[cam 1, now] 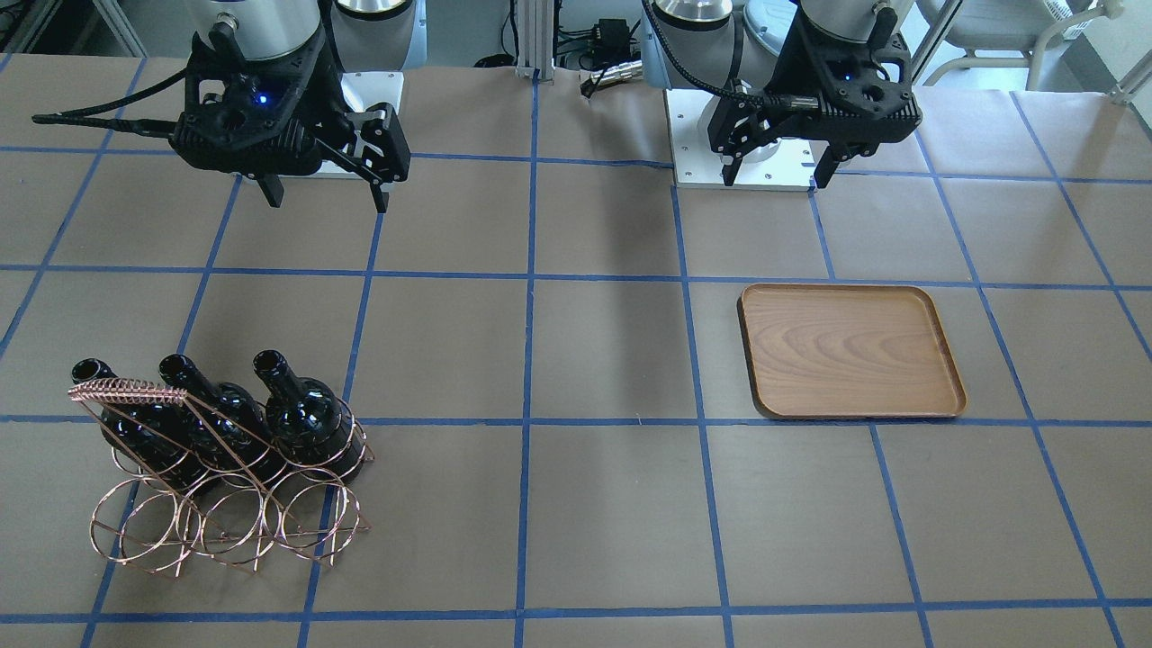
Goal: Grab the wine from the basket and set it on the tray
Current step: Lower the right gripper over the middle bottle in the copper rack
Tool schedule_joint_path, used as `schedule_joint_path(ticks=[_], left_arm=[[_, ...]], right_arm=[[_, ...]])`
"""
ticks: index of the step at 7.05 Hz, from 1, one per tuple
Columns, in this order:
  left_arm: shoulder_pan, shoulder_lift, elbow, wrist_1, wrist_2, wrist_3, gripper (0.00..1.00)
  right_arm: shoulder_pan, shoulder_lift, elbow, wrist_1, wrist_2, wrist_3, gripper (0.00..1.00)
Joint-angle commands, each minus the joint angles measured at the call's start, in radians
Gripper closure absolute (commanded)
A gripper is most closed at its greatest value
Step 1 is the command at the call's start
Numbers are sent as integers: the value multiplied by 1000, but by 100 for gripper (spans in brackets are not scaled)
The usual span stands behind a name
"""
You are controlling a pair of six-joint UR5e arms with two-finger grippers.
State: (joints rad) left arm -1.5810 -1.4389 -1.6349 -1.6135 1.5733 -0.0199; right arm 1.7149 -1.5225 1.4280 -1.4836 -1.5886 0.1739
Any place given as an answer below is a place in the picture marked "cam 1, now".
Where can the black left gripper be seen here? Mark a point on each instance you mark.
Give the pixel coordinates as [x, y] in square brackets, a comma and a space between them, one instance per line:
[759, 109]

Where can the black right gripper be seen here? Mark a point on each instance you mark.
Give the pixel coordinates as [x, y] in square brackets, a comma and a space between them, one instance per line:
[329, 102]

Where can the dark wine bottle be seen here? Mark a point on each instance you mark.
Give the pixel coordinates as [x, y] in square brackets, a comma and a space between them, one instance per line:
[310, 425]
[227, 429]
[158, 434]

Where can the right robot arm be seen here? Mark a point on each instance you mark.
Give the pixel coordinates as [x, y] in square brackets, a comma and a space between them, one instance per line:
[363, 35]

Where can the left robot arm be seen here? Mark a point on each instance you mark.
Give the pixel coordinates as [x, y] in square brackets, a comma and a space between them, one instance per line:
[696, 44]

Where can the wooden tray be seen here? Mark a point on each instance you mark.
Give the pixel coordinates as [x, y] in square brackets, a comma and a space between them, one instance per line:
[848, 351]

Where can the black power adapter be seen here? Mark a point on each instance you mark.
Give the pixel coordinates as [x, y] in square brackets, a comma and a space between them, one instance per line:
[611, 40]

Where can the white chair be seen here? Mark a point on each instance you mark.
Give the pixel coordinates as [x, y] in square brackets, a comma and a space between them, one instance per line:
[1000, 34]

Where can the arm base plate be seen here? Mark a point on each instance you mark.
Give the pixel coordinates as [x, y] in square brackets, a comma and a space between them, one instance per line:
[379, 142]
[786, 166]

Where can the aluminium frame post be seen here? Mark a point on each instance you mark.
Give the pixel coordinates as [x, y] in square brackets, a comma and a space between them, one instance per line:
[535, 39]

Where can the copper wire wine basket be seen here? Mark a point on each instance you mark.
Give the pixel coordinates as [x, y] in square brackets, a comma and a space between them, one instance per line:
[227, 515]

